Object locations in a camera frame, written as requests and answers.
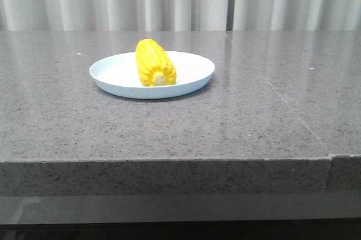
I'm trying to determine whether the light blue round plate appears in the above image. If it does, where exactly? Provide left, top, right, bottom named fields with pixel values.
left=90, top=51, right=215, bottom=99

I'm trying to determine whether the white pleated curtain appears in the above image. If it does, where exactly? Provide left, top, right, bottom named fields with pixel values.
left=1, top=0, right=360, bottom=31

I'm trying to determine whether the yellow corn cob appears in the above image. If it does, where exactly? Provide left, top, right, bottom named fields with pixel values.
left=135, top=39, right=177, bottom=87

